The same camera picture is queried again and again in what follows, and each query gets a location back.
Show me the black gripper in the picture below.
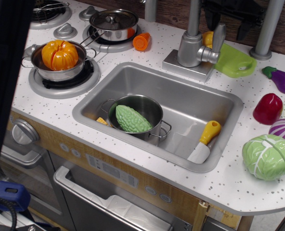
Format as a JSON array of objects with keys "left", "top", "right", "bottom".
[{"left": 203, "top": 0, "right": 265, "bottom": 40}]

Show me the silver faucet lever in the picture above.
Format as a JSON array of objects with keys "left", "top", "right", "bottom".
[{"left": 197, "top": 23, "right": 226, "bottom": 64}]

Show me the yellow toy fruit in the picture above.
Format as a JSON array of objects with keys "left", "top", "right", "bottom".
[{"left": 202, "top": 31, "right": 214, "bottom": 49}]

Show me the green toy cutting board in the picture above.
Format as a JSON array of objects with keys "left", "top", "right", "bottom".
[{"left": 214, "top": 43, "right": 257, "bottom": 78}]

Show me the grey support pole right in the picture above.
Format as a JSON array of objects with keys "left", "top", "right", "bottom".
[{"left": 249, "top": 0, "right": 285, "bottom": 61}]

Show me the grey support pole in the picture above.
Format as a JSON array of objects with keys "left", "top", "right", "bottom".
[
  {"left": 249, "top": 0, "right": 285, "bottom": 61},
  {"left": 144, "top": 0, "right": 157, "bottom": 22}
]

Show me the silver toy faucet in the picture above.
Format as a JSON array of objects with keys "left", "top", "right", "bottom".
[{"left": 162, "top": 0, "right": 214, "bottom": 83}]

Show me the grey support pole left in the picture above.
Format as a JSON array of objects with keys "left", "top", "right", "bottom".
[{"left": 144, "top": 0, "right": 157, "bottom": 22}]

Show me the purple toy eggplant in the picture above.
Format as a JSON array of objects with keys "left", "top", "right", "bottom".
[{"left": 262, "top": 66, "right": 285, "bottom": 94}]

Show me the orange toy carrot piece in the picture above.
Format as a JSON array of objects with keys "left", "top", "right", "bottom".
[{"left": 133, "top": 33, "right": 151, "bottom": 51}]

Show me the red toy pepper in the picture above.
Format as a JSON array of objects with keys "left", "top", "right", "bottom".
[{"left": 253, "top": 93, "right": 283, "bottom": 125}]

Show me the silver sink basin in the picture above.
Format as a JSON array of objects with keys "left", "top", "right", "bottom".
[{"left": 73, "top": 62, "right": 243, "bottom": 173}]

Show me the steel pan with lid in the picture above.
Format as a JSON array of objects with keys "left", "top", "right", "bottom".
[{"left": 83, "top": 9, "right": 139, "bottom": 42}]

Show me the steel pot in sink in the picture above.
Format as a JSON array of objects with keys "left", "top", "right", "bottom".
[{"left": 101, "top": 94, "right": 172, "bottom": 146}]

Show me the green toy bitter gourd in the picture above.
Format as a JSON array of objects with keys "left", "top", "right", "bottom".
[{"left": 116, "top": 105, "right": 153, "bottom": 133}]

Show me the green toy cabbage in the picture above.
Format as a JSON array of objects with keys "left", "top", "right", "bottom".
[{"left": 242, "top": 135, "right": 285, "bottom": 181}]

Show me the back right stove burner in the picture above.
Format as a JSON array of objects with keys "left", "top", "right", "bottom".
[{"left": 82, "top": 26, "right": 142, "bottom": 53}]

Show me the stove burner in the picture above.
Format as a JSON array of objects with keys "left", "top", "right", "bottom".
[
  {"left": 82, "top": 26, "right": 142, "bottom": 53},
  {"left": 30, "top": 0, "right": 72, "bottom": 30},
  {"left": 28, "top": 60, "right": 100, "bottom": 99}
]

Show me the grey stove knob rear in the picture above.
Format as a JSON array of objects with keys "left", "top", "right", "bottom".
[{"left": 79, "top": 6, "right": 98, "bottom": 21}]

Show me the grey stove knob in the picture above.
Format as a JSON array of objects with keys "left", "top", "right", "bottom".
[
  {"left": 79, "top": 6, "right": 98, "bottom": 21},
  {"left": 53, "top": 23, "right": 78, "bottom": 40}
]

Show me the front stove burner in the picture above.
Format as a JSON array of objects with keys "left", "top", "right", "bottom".
[{"left": 28, "top": 60, "right": 100, "bottom": 99}]

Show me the yellow toy corn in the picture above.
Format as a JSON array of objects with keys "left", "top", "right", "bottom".
[{"left": 96, "top": 117, "right": 111, "bottom": 127}]

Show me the orange toy pumpkin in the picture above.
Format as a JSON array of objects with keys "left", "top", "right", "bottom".
[{"left": 41, "top": 40, "right": 78, "bottom": 71}]

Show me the steel pot on burner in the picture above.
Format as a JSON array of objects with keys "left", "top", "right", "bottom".
[{"left": 21, "top": 41, "right": 96, "bottom": 82}]

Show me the back left stove burner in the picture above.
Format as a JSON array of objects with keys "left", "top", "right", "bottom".
[{"left": 30, "top": 0, "right": 72, "bottom": 30}]

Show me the silver oven dial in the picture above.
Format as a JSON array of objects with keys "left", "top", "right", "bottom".
[{"left": 12, "top": 119, "right": 40, "bottom": 145}]

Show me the blue clamp tool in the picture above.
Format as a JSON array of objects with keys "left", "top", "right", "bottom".
[{"left": 0, "top": 181, "right": 31, "bottom": 212}]

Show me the yellow handled toy knife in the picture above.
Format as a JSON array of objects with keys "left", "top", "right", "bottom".
[{"left": 187, "top": 120, "right": 221, "bottom": 164}]

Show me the dark foreground post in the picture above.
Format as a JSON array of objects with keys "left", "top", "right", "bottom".
[{"left": 0, "top": 0, "right": 36, "bottom": 193}]

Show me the silver dishwasher door handle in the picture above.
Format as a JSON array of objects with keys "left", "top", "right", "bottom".
[{"left": 53, "top": 166, "right": 193, "bottom": 231}]

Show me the silver oven door handle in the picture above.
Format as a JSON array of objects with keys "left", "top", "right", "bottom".
[{"left": 1, "top": 145, "right": 42, "bottom": 169}]

